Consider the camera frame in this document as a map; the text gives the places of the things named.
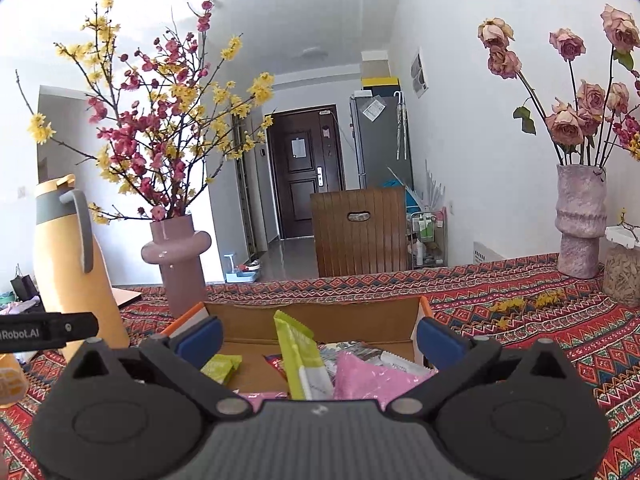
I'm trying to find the pink snack packet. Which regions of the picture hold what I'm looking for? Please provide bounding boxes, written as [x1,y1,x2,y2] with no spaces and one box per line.
[333,351,437,410]

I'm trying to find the green white snack bar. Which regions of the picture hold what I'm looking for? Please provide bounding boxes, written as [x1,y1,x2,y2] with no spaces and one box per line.
[273,310,334,401]

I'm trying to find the person's left hand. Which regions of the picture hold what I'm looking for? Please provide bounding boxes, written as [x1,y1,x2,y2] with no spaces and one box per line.
[0,354,29,408]

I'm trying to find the red cardboard box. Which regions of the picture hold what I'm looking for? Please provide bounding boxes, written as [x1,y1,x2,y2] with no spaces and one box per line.
[160,294,434,395]

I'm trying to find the pink glass vase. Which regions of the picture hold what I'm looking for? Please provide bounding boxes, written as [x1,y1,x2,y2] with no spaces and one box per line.
[141,214,212,318]

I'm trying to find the textured pink vase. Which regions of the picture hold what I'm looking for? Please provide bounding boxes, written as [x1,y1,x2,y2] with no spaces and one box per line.
[554,165,608,278]

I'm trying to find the pink yellow blossom branches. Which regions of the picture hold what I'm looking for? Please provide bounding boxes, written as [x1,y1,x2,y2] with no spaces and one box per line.
[14,0,277,226]

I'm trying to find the dark brown door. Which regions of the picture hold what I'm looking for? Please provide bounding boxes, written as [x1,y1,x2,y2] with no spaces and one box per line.
[267,105,345,240]

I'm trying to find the grey refrigerator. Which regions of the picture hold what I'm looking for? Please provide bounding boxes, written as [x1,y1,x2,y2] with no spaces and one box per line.
[349,91,413,188]

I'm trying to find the dried pink roses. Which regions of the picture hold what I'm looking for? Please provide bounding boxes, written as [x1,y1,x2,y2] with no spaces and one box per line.
[476,3,640,168]

